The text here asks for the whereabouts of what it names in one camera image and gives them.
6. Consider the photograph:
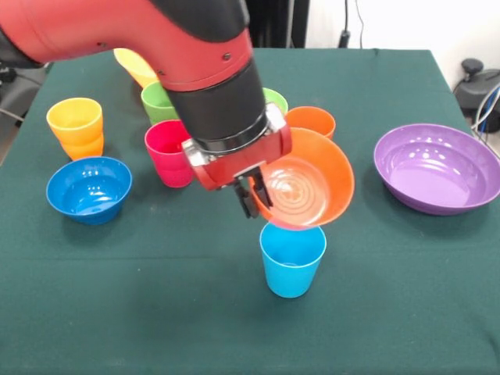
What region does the gray black machine base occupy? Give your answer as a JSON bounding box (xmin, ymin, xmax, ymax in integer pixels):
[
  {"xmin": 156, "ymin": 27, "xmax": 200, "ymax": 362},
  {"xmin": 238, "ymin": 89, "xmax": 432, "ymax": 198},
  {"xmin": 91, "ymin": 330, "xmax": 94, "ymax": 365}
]
[
  {"xmin": 452, "ymin": 58, "xmax": 500, "ymax": 118},
  {"xmin": 0, "ymin": 66, "xmax": 50, "ymax": 122}
]

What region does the purple bowl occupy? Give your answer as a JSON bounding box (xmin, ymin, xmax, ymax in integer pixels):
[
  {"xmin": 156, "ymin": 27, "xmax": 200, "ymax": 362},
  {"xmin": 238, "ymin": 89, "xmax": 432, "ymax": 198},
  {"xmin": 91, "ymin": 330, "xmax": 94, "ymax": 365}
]
[{"xmin": 373, "ymin": 123, "xmax": 500, "ymax": 216}]

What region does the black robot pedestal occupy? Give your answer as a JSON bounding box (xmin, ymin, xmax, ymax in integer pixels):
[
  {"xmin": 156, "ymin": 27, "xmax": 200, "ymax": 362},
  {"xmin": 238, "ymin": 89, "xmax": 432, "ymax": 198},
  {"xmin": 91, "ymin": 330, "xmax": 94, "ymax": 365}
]
[{"xmin": 245, "ymin": 0, "xmax": 322, "ymax": 48}]

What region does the light blue cup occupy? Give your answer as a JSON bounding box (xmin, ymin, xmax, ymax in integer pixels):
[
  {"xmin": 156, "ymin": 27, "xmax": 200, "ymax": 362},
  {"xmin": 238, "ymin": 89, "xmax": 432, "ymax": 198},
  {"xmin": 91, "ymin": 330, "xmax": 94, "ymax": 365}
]
[{"xmin": 259, "ymin": 221, "xmax": 328, "ymax": 299}]

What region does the orange cup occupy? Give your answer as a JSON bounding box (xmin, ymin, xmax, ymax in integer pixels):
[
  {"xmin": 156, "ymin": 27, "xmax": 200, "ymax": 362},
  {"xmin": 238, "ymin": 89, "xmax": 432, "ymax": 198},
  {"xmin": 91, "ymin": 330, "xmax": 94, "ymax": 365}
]
[{"xmin": 284, "ymin": 105, "xmax": 337, "ymax": 141}]

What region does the black cable with plug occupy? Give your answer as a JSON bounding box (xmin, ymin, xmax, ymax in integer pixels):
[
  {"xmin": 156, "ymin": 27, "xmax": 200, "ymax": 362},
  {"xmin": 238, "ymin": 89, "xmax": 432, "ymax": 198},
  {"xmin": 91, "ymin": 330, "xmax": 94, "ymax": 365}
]
[{"xmin": 337, "ymin": 0, "xmax": 366, "ymax": 48}]

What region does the yellow cup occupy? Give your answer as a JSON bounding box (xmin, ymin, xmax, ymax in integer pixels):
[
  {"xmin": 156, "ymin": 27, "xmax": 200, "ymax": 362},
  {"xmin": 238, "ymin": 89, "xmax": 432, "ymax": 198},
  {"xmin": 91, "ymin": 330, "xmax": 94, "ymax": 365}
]
[{"xmin": 45, "ymin": 97, "xmax": 105, "ymax": 162}]

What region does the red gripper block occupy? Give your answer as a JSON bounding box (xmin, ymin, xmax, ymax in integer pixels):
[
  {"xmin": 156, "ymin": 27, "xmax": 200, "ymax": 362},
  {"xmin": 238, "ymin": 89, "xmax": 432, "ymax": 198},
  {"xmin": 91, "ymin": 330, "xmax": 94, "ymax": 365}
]
[{"xmin": 181, "ymin": 102, "xmax": 293, "ymax": 220}]

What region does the dark green tablecloth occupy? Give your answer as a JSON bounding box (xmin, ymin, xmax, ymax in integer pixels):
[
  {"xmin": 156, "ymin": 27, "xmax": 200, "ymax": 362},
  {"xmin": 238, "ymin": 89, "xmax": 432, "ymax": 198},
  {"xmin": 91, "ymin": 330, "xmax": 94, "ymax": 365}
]
[{"xmin": 0, "ymin": 45, "xmax": 500, "ymax": 375}]

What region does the blue bowl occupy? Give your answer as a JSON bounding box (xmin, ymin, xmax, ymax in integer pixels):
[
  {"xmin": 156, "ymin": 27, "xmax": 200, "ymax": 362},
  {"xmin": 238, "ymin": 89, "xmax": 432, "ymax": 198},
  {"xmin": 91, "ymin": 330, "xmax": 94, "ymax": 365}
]
[{"xmin": 45, "ymin": 155, "xmax": 134, "ymax": 226}]

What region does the green bowl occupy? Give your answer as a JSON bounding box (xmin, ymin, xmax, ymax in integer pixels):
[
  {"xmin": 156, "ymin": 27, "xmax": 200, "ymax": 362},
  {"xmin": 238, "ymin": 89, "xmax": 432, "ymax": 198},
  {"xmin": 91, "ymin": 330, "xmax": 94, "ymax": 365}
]
[{"xmin": 262, "ymin": 87, "xmax": 289, "ymax": 116}]

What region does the green cup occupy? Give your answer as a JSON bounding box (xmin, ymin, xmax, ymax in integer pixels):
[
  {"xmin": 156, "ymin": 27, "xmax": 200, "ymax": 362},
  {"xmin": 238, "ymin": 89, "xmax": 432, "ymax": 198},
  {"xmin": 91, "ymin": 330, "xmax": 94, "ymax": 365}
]
[{"xmin": 140, "ymin": 81, "xmax": 180, "ymax": 126}]

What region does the large yellow bowl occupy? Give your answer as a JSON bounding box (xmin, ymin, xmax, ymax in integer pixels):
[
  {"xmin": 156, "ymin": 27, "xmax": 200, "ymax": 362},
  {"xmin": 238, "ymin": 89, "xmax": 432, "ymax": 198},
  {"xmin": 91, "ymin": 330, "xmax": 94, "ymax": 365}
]
[{"xmin": 112, "ymin": 48, "xmax": 160, "ymax": 89}]

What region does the orange bowl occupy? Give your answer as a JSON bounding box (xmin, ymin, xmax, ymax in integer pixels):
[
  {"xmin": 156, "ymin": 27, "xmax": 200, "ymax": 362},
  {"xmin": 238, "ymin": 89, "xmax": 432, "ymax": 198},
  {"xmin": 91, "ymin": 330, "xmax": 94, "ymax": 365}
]
[{"xmin": 248, "ymin": 127, "xmax": 356, "ymax": 230}]

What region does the pink cup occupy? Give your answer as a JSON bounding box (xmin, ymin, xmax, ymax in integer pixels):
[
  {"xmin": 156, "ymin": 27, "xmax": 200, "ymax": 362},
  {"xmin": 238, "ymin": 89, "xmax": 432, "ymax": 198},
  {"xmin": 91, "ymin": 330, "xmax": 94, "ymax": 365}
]
[{"xmin": 144, "ymin": 120, "xmax": 195, "ymax": 188}]

